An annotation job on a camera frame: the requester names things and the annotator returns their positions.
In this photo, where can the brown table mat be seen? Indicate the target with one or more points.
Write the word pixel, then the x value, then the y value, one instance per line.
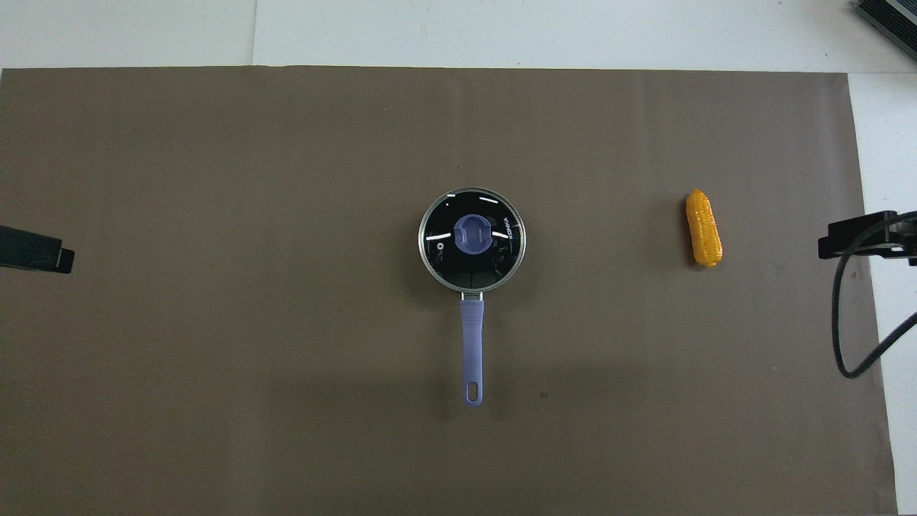
pixel 286 215

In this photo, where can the glass lid with purple knob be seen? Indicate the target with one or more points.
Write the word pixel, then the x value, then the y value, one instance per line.
pixel 472 235

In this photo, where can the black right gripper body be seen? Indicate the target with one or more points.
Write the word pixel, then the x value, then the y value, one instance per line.
pixel 908 240

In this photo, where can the yellow toy corn cob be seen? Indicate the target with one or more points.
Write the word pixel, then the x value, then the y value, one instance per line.
pixel 703 229

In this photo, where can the black ribbed device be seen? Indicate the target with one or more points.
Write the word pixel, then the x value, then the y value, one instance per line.
pixel 892 18

